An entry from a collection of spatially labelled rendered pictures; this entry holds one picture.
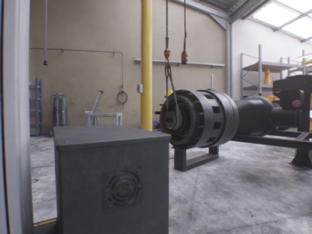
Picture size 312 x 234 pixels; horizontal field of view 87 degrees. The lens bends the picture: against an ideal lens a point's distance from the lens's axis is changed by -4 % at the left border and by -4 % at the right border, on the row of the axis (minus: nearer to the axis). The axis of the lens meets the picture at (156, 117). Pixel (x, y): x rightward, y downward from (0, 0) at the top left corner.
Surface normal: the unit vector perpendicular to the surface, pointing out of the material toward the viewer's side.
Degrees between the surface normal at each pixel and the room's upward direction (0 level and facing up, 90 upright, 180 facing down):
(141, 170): 90
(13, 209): 90
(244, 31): 90
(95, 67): 90
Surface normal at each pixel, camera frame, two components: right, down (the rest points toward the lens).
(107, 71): 0.20, 0.03
